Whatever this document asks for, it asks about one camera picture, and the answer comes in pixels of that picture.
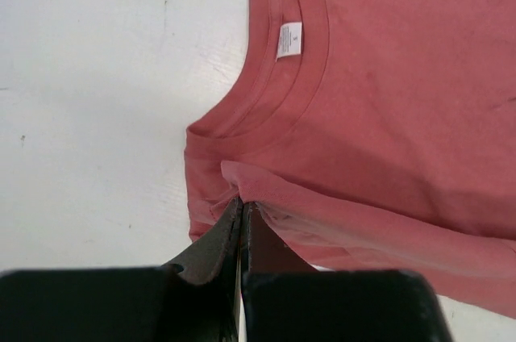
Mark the salmon red t shirt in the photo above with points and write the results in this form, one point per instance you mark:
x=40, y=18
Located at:
x=373, y=134

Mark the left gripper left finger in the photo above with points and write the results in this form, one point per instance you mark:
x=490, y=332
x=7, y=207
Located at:
x=192, y=297

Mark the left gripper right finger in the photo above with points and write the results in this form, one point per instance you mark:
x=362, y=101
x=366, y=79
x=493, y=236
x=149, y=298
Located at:
x=287, y=299

